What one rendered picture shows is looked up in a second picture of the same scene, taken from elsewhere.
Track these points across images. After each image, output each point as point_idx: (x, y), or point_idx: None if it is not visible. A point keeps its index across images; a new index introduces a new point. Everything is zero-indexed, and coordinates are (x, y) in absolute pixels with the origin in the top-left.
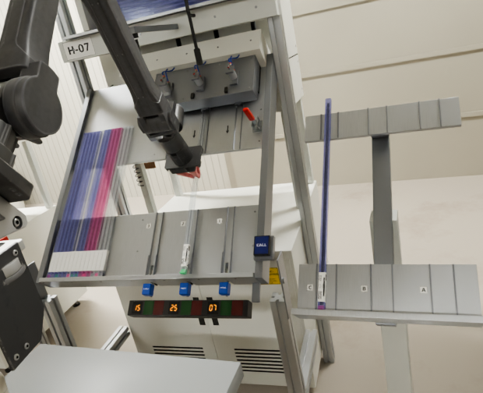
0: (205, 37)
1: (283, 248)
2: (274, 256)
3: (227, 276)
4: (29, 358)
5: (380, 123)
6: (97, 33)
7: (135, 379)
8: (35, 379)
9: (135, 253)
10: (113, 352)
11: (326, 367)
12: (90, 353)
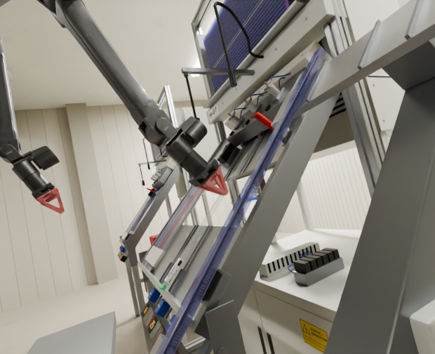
0: None
1: (335, 305)
2: (217, 304)
3: (175, 310)
4: (97, 318)
5: (397, 31)
6: (219, 98)
7: None
8: (71, 336)
9: (170, 258)
10: (109, 343)
11: None
12: (105, 336)
